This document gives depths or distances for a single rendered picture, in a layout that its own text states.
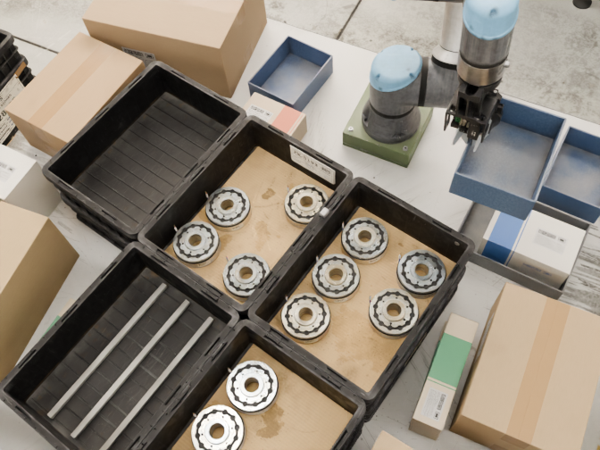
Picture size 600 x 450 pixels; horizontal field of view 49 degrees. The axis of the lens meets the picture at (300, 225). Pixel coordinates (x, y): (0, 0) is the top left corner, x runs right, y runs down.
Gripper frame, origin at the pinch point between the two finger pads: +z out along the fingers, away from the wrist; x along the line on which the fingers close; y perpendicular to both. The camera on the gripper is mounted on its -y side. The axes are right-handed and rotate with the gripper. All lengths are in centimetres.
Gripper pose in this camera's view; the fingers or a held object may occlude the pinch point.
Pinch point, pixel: (471, 137)
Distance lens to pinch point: 128.9
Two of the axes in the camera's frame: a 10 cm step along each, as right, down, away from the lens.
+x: 8.8, 3.5, -3.2
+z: 1.2, 4.9, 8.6
